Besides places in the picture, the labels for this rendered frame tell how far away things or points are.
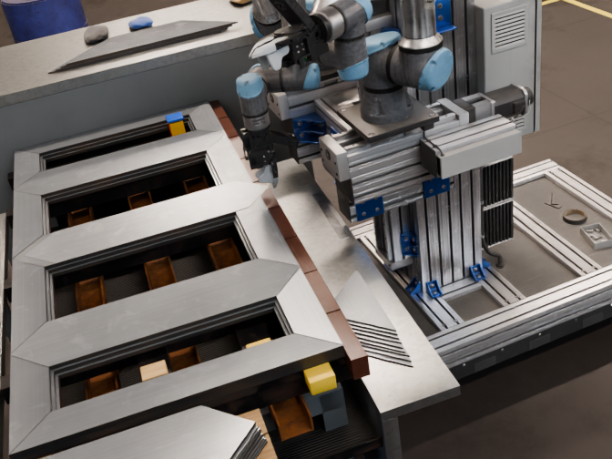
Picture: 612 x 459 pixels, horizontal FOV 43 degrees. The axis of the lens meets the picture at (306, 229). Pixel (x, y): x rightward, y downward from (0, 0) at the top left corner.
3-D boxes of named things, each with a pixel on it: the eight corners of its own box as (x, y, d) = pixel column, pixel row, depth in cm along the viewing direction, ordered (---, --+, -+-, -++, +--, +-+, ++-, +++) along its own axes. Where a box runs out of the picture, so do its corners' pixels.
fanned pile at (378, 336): (367, 382, 187) (366, 371, 185) (317, 292, 220) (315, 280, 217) (414, 367, 190) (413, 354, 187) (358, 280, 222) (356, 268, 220)
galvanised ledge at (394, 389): (382, 422, 181) (380, 413, 179) (248, 178, 287) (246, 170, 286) (460, 394, 184) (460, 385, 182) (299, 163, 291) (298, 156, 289)
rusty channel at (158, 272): (195, 471, 173) (190, 456, 170) (118, 160, 309) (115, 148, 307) (230, 459, 175) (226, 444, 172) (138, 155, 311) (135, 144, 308)
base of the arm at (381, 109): (398, 96, 235) (395, 66, 229) (422, 114, 222) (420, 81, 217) (351, 110, 231) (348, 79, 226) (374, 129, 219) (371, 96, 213)
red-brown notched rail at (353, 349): (353, 380, 177) (351, 361, 174) (211, 116, 310) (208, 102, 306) (370, 374, 177) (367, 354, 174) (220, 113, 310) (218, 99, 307)
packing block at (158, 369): (147, 392, 182) (142, 381, 180) (144, 379, 186) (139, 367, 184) (171, 384, 183) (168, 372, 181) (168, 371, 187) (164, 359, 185)
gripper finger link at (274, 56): (266, 78, 164) (296, 62, 169) (259, 52, 161) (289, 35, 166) (256, 78, 166) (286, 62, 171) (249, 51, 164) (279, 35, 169)
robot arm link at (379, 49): (380, 69, 228) (375, 25, 221) (417, 76, 220) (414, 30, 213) (353, 85, 222) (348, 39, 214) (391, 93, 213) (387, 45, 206)
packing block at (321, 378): (311, 396, 173) (309, 383, 171) (305, 382, 177) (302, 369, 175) (337, 387, 174) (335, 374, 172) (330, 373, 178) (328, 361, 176)
